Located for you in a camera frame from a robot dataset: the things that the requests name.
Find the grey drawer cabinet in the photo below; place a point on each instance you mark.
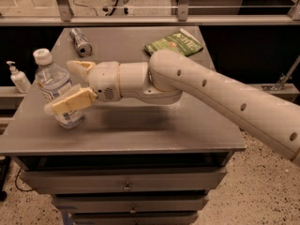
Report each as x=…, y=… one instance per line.
x=127, y=162

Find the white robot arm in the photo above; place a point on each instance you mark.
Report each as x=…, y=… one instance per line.
x=167, y=75

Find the white pump dispenser bottle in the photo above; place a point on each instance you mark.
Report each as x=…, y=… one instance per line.
x=19, y=78

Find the silver metal can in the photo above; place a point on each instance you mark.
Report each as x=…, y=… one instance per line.
x=82, y=45

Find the metal railing frame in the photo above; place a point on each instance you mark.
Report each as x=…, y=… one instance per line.
x=152, y=12

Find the blue label plastic water bottle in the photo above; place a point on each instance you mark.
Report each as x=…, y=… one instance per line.
x=53, y=81

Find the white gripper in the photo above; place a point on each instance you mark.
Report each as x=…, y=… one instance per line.
x=103, y=80

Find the green chip bag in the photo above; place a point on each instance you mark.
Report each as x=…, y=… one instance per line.
x=181, y=42

